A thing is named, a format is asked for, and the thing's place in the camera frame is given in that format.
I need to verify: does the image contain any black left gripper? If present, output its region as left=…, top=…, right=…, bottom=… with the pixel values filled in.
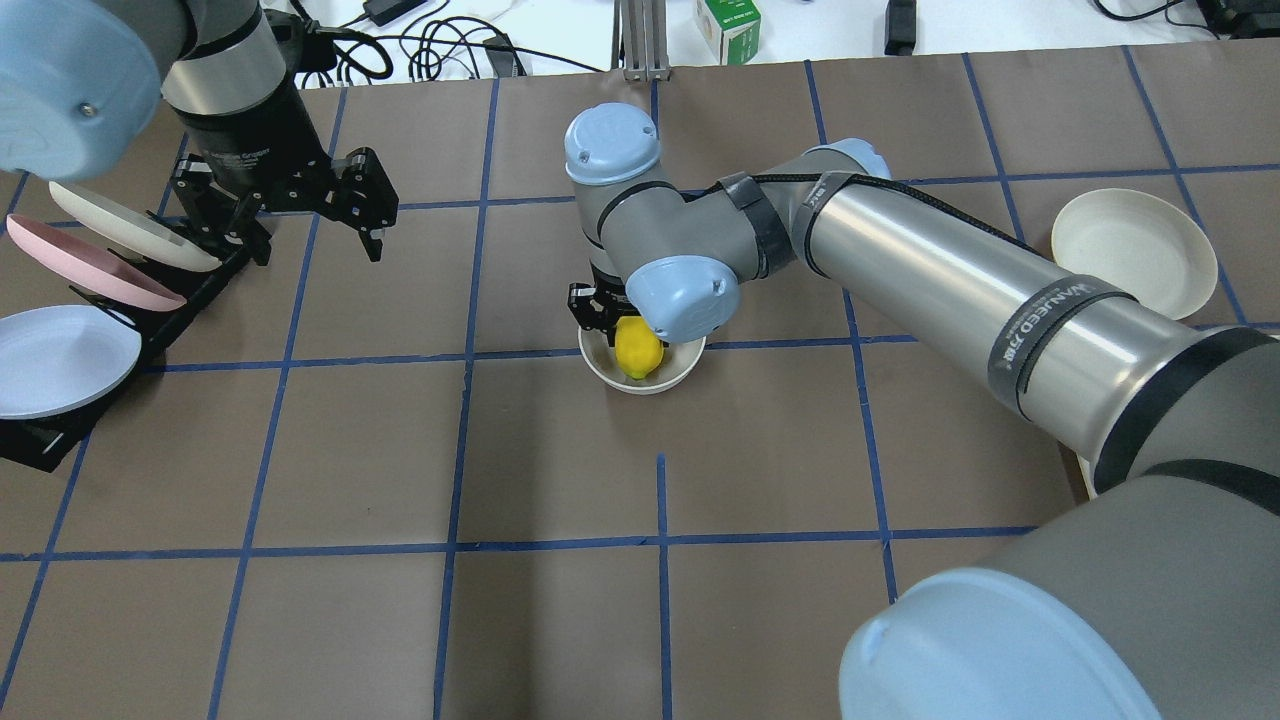
left=172, top=90, right=399, bottom=266

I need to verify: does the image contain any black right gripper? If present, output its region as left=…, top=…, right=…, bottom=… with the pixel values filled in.
left=568, top=268, right=640, bottom=333

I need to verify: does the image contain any yellow lemon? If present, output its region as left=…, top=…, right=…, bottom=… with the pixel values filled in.
left=614, top=316, right=666, bottom=380

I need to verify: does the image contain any white bowl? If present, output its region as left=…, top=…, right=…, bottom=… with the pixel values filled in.
left=577, top=329, right=707, bottom=395

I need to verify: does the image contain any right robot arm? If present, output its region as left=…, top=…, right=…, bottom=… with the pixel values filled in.
left=564, top=102, right=1279, bottom=719

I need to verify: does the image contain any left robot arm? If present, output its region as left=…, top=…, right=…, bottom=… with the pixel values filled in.
left=1, top=1, right=399, bottom=272

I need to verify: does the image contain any beige plate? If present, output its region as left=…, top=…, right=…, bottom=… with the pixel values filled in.
left=47, top=181, right=221, bottom=273

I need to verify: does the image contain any pink plate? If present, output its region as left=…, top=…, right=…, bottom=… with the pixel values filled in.
left=5, top=214, right=187, bottom=313

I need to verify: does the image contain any lavender plate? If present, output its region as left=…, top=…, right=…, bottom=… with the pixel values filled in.
left=1, top=305, right=142, bottom=421

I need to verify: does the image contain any green white box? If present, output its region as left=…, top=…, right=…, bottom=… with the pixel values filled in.
left=694, top=1, right=763, bottom=67

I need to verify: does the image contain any black dish rack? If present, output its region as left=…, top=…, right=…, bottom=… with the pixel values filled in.
left=0, top=150, right=271, bottom=473

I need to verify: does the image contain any black power adapter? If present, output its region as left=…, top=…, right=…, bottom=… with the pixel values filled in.
left=883, top=0, right=918, bottom=56

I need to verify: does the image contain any cream round plate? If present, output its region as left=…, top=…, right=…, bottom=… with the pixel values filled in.
left=1050, top=188, right=1219, bottom=320

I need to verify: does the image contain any aluminium frame post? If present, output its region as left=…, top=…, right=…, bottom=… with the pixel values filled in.
left=612, top=1, right=671, bottom=83

